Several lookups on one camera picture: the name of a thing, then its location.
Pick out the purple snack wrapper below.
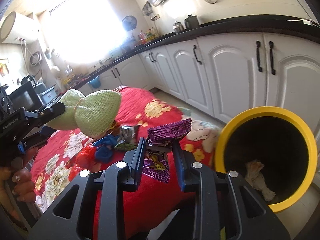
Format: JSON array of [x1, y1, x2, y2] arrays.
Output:
[[143, 118, 191, 183]]

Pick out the green mesh foam sleeve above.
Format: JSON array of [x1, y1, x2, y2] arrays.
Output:
[[46, 89, 121, 139]]

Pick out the white crumpled paper trash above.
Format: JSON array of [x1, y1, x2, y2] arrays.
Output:
[[245, 160, 276, 202]]

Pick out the yellow trash bin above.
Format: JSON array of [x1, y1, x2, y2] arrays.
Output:
[[213, 106, 318, 213]]

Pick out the black kitchen countertop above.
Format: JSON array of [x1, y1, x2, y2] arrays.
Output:
[[72, 15, 319, 89]]

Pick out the left hand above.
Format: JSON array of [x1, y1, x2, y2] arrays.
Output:
[[0, 147, 38, 203]]

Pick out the black microwave oven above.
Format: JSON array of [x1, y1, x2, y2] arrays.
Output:
[[9, 81, 43, 111]]

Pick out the green pea snack bag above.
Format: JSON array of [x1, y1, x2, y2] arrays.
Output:
[[114, 125, 140, 152]]

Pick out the blue crumpled cloth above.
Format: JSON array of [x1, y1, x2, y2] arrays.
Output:
[[93, 134, 119, 163]]

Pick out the yellow brown snack wrapper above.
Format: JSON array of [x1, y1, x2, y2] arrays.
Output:
[[108, 121, 120, 135]]

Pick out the red plastic bag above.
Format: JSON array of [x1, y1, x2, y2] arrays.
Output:
[[65, 145, 101, 181]]

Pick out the red floral tablecloth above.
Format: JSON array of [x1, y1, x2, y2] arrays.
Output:
[[30, 86, 222, 240]]

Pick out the blue hanging basin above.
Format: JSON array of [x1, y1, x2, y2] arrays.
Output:
[[88, 76, 101, 89]]

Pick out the white lower cabinets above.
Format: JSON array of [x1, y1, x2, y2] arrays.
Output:
[[80, 33, 319, 135]]

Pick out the white water heater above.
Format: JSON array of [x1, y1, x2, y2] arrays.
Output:
[[1, 11, 38, 44]]

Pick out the steel kettle pot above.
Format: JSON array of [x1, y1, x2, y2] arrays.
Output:
[[173, 21, 185, 34]]

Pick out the dark jar on counter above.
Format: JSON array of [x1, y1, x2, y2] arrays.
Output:
[[184, 15, 200, 30]]

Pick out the blue wall plate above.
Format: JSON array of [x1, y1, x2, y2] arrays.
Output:
[[121, 15, 137, 31]]

